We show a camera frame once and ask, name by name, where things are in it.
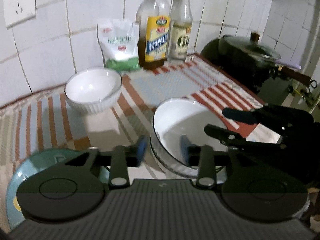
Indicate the cooking wine bottle yellow label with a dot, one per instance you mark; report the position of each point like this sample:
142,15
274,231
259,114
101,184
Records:
154,23

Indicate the blue fried egg plate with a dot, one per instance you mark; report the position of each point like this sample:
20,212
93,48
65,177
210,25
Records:
56,186

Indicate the vinegar bottle yellow cap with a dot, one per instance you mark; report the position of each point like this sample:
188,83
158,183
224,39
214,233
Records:
180,29

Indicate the white wall socket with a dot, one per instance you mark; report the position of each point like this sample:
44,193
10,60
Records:
18,11

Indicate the white ribbed bowl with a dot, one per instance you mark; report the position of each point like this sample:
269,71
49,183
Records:
93,90
177,123

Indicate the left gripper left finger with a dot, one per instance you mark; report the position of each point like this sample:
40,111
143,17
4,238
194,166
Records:
123,157

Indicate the black wok with lid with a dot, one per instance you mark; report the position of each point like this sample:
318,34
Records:
250,62

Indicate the striped patchwork table cloth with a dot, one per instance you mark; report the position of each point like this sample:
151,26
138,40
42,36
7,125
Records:
45,120

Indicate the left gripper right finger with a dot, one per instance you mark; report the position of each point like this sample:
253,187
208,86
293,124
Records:
201,157

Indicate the gas stove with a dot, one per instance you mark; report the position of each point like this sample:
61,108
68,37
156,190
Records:
289,93

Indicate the white green salt bag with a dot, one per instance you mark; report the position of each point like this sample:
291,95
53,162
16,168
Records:
118,41

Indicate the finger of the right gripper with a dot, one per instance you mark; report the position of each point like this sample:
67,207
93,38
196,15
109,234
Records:
266,115
226,137

